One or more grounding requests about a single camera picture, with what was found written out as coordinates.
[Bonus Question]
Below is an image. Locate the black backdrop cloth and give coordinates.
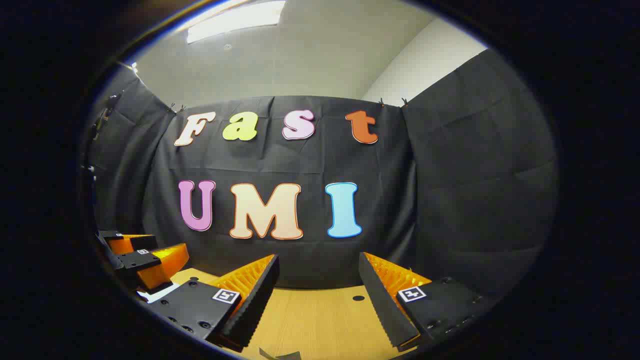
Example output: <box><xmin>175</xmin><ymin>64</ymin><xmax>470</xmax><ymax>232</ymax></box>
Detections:
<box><xmin>82</xmin><ymin>48</ymin><xmax>560</xmax><ymax>301</ymax></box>

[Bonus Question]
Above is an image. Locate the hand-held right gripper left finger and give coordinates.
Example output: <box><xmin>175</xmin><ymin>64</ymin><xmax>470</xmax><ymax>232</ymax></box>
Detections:
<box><xmin>149</xmin><ymin>253</ymin><xmax>281</xmax><ymax>351</ymax></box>

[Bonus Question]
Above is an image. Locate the ceiling light panel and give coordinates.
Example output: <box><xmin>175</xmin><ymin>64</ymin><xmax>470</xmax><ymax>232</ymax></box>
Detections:
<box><xmin>186</xmin><ymin>0</ymin><xmax>287</xmax><ymax>45</ymax></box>

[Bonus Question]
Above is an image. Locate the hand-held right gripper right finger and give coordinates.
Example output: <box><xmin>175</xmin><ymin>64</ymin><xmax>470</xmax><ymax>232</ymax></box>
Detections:
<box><xmin>358</xmin><ymin>251</ymin><xmax>497</xmax><ymax>350</ymax></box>

